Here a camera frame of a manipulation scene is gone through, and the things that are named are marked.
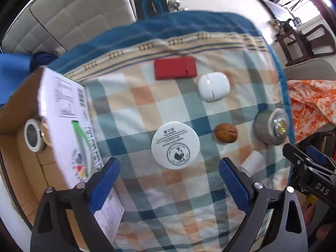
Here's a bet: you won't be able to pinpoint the black music stand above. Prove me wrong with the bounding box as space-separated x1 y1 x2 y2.
283 0 308 9

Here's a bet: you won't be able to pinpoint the beige padded sofa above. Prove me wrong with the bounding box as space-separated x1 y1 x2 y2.
1 0 137 56

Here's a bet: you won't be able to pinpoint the red flat rectangular box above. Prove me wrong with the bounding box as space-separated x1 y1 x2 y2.
154 56 197 81

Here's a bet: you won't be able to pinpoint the dark wooden chair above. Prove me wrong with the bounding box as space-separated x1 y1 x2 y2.
275 23 336 67

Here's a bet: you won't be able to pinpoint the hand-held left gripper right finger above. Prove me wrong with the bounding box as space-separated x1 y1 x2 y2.
219 157 309 252

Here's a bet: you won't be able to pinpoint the dark blue knitted cloth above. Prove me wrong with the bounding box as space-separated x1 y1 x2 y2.
30 50 60 72

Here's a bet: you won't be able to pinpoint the round wooden disc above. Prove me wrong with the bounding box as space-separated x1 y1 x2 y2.
39 118 53 147

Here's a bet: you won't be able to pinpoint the small pale figurines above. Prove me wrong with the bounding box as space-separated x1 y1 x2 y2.
269 18 286 34

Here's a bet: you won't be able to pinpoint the checked blanket with blue border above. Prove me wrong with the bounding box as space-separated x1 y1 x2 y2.
49 10 298 252

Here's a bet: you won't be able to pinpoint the small white cylinder bottle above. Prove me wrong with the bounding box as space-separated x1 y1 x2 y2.
240 151 264 177

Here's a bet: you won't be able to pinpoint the silver metal cylinder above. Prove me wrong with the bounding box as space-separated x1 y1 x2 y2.
253 108 289 146

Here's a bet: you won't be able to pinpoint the white tape roll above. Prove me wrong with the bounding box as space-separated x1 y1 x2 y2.
24 119 45 152

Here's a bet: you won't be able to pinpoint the brown walnut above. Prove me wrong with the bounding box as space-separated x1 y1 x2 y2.
213 123 239 144

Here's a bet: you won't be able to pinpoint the white round cream jar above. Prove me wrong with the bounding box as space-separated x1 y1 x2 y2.
151 121 200 170

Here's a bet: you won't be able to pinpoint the small silver dumbbell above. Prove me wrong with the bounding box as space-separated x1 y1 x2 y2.
167 0 188 12

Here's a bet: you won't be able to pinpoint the orange floral cloth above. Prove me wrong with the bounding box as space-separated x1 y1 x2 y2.
287 80 336 144

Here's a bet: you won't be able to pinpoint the cardboard box with white label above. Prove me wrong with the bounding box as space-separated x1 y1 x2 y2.
0 67 125 244

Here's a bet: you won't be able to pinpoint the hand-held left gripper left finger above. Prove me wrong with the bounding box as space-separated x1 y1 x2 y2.
30 157 121 252

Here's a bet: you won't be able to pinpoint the grey seat cushion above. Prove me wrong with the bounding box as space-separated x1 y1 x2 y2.
283 59 336 82

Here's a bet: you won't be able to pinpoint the white earbud case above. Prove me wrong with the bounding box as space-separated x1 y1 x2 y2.
197 73 231 102

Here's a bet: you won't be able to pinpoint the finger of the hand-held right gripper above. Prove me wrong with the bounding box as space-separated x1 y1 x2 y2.
306 145 336 172
283 143 320 172

